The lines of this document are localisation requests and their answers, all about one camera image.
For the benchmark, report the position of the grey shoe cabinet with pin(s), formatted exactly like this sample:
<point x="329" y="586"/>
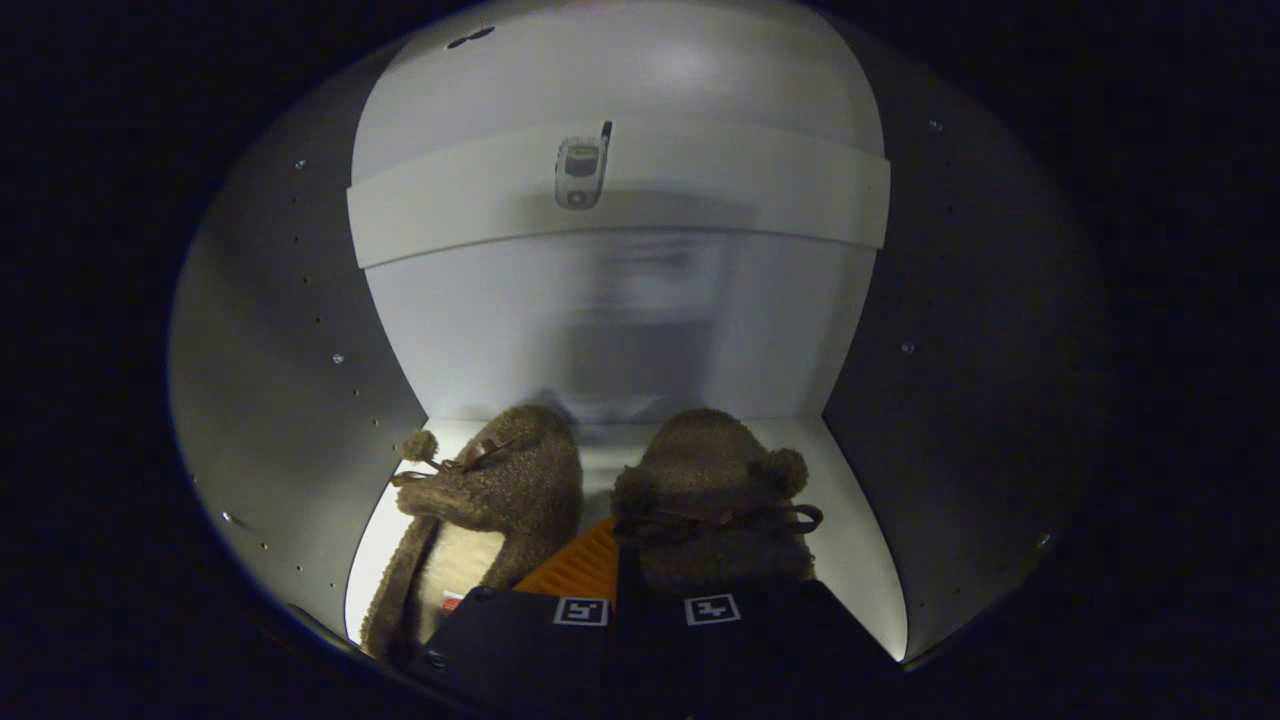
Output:
<point x="620" y="320"/>

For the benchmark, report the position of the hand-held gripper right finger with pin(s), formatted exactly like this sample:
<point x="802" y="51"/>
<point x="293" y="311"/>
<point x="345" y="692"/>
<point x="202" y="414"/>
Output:
<point x="780" y="640"/>

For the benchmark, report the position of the brown fuzzy shoe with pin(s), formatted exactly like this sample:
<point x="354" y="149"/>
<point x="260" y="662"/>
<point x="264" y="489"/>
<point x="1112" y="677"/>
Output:
<point x="520" y="480"/>
<point x="710" y="470"/>

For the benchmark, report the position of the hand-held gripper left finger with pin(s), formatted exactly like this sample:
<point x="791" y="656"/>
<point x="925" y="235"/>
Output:
<point x="520" y="640"/>

